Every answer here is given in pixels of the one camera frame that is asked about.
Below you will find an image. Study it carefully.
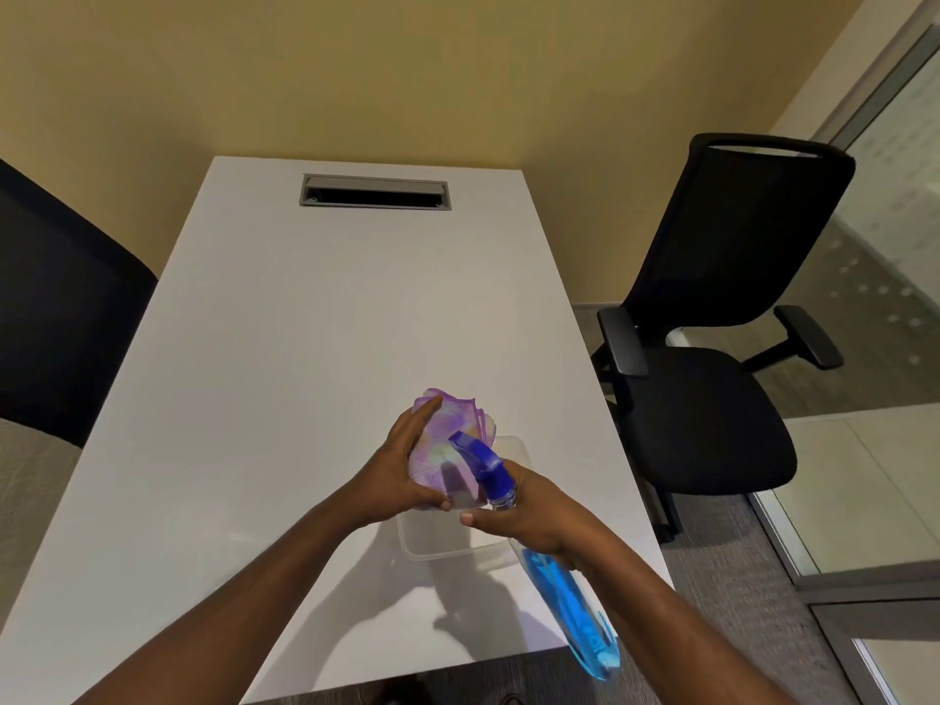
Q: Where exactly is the person's left hand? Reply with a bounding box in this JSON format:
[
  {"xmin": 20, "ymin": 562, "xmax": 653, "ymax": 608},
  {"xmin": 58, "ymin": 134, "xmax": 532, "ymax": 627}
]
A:
[{"xmin": 351, "ymin": 396, "xmax": 452, "ymax": 530}]

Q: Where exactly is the person's right hand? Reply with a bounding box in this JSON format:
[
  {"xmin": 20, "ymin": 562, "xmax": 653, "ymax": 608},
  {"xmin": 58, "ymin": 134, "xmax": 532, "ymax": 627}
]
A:
[{"xmin": 460, "ymin": 459, "xmax": 588, "ymax": 570}]

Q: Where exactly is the purple cleaning cloth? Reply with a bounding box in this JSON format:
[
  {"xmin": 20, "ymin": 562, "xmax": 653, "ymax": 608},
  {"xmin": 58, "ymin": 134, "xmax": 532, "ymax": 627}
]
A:
[{"xmin": 408, "ymin": 388, "xmax": 502, "ymax": 513}]

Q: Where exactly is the blue spray bottle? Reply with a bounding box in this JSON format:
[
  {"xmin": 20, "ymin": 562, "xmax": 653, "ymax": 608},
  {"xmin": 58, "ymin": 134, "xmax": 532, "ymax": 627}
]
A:
[{"xmin": 448, "ymin": 431, "xmax": 622, "ymax": 682}]

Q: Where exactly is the person's right forearm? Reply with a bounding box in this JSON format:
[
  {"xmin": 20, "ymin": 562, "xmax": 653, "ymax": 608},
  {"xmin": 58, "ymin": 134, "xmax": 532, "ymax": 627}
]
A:
[{"xmin": 560, "ymin": 511, "xmax": 800, "ymax": 705}]

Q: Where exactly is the person's left forearm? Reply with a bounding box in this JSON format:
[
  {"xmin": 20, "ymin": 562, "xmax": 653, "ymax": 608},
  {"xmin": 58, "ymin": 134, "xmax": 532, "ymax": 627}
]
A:
[{"xmin": 71, "ymin": 483, "xmax": 366, "ymax": 705}]

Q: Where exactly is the clear plastic container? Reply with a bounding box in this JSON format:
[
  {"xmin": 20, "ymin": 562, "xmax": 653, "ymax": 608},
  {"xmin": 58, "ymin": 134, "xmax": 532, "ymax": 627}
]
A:
[{"xmin": 397, "ymin": 435, "xmax": 533, "ymax": 563}]

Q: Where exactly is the black office chair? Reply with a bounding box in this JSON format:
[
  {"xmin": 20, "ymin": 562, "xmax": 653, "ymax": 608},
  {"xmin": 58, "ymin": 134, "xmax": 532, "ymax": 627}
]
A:
[{"xmin": 592, "ymin": 132, "xmax": 857, "ymax": 544}]

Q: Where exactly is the black mesh chair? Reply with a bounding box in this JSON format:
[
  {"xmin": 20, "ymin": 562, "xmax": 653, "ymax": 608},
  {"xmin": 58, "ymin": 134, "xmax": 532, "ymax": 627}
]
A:
[{"xmin": 0, "ymin": 158, "xmax": 159, "ymax": 450}]

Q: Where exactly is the grey table cable slot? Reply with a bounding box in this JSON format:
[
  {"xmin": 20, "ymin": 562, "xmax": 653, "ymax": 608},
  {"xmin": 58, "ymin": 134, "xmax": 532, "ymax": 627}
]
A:
[{"xmin": 299, "ymin": 173, "xmax": 453, "ymax": 212}]

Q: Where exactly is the glass partition frame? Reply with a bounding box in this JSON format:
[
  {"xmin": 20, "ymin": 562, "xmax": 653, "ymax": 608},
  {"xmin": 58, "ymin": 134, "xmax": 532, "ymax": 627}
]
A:
[{"xmin": 748, "ymin": 7, "xmax": 940, "ymax": 705}]

